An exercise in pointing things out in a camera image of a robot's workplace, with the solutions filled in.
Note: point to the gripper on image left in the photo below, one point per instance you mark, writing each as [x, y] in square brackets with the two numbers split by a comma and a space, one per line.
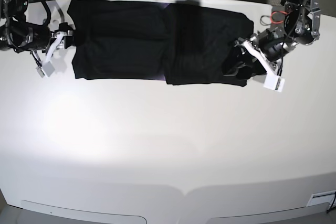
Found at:
[29, 37]

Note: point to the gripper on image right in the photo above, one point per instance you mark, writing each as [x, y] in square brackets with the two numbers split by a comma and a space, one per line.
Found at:
[273, 43]

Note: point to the black T-shirt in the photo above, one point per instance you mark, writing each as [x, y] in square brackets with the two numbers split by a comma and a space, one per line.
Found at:
[179, 43]

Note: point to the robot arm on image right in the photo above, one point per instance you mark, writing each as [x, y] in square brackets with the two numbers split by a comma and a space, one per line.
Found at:
[301, 23]

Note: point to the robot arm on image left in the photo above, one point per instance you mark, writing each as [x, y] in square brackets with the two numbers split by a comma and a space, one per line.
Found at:
[18, 19]

